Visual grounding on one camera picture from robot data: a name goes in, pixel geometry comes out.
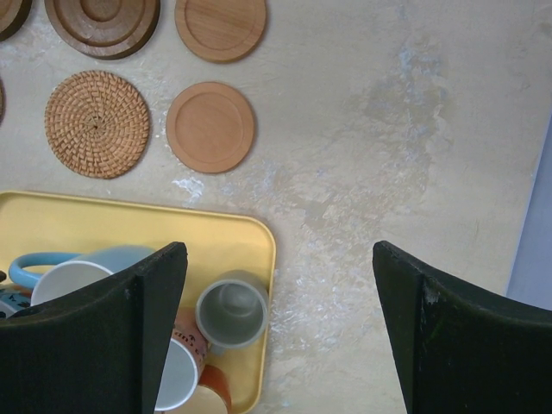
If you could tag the blue patterned mug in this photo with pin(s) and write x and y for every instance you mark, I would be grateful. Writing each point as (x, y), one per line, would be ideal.
(13, 297)

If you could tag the light wooden round coaster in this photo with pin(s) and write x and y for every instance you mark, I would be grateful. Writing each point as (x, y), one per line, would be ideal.
(210, 127)

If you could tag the large light blue mug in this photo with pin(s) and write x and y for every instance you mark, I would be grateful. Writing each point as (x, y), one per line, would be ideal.
(51, 275)

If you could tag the small woven rattan coaster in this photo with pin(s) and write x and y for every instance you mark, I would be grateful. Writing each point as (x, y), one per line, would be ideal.
(2, 101)

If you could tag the small orange cup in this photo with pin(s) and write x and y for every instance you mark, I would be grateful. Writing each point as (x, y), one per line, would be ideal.
(212, 395)

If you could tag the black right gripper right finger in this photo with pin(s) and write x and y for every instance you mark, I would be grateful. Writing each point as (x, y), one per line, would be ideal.
(459, 348)

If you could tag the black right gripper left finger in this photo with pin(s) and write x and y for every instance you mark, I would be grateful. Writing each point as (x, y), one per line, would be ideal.
(100, 349)

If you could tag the large woven rattan coaster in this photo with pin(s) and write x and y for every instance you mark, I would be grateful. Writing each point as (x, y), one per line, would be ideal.
(97, 124)

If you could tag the dark brown wooden coaster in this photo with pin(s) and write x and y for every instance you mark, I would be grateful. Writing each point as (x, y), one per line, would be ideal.
(105, 30)
(13, 14)

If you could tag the yellow plastic tray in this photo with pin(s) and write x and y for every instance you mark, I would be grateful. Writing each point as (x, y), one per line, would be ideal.
(216, 243)

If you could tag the small grey cup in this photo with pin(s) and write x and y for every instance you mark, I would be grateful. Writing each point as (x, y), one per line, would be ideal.
(232, 312)

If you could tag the orange white mug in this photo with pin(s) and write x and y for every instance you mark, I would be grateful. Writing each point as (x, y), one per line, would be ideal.
(185, 361)

